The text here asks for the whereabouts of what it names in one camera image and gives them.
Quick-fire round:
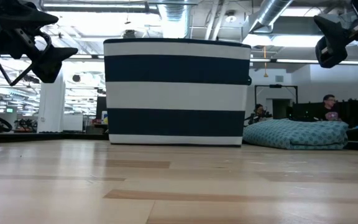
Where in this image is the navy white striped fabric basket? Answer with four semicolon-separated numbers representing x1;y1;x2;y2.
103;37;253;148

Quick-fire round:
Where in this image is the person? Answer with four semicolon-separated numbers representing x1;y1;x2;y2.
318;93;343;123
249;103;274;123

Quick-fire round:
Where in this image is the black equipment rack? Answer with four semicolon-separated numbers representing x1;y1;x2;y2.
290;98;358;126

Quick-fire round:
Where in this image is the white pillar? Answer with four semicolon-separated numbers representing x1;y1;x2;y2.
36;70;67;134

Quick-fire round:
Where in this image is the teal patterned folded cloth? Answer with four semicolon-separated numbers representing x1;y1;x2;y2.
242;118;350;151

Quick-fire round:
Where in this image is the black rectangular stand frame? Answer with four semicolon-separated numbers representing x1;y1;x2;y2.
254;83;299;119

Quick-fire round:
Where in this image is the yellow hanging cord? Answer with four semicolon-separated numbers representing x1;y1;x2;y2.
262;45;269;78

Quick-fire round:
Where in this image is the silver ventilation duct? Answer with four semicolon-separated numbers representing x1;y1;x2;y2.
248;0;293;32

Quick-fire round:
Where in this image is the black aluminium table frame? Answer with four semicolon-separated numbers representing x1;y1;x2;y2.
0;123;358;154

